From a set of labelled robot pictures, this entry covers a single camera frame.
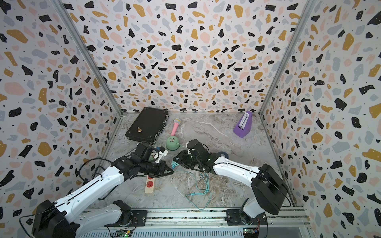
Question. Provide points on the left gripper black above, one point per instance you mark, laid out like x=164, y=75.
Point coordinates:
x=161, y=172

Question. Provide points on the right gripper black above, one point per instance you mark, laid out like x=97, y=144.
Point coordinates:
x=182, y=158

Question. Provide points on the teal USB charger plug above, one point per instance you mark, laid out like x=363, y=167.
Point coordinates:
x=174, y=164

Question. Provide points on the beige red power strip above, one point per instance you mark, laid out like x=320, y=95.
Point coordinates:
x=149, y=186

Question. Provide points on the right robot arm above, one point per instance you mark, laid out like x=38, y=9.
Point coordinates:
x=270, y=190

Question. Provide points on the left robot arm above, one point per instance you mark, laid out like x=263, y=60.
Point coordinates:
x=66, y=217

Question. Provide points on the pink toy microphone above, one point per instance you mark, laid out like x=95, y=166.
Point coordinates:
x=176, y=124

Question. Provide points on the black hard case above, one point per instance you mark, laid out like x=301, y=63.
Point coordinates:
x=149, y=124

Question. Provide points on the purple metronome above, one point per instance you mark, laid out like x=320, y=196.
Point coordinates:
x=243, y=127

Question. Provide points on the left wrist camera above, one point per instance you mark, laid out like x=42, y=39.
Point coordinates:
x=157, y=154

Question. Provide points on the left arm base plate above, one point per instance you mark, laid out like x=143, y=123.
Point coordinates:
x=134, y=218

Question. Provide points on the aluminium front rail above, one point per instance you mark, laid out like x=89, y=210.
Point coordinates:
x=209, y=223

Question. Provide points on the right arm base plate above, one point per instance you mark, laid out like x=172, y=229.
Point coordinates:
x=237, y=217

